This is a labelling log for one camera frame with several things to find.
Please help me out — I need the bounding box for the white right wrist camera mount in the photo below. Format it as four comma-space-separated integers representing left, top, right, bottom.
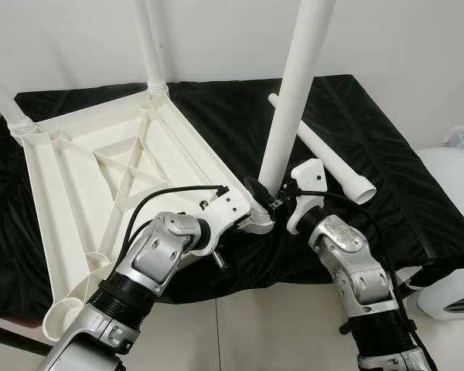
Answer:
286, 158, 327, 234

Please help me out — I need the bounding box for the white wall power socket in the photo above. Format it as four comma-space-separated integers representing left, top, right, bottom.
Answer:
447, 128, 464, 151

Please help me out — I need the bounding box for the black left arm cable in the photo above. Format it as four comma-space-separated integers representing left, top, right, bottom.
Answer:
112, 184, 229, 264

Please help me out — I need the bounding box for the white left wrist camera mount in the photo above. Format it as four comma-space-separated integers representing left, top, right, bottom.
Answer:
201, 189, 252, 260

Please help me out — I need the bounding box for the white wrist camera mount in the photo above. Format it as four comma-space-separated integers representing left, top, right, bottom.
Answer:
286, 158, 327, 234
201, 189, 252, 260

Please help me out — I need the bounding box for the white rounded plastic appliance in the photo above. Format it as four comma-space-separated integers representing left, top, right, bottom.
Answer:
414, 147, 464, 319

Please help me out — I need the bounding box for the black tablecloth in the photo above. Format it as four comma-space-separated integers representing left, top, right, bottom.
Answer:
0, 75, 464, 322

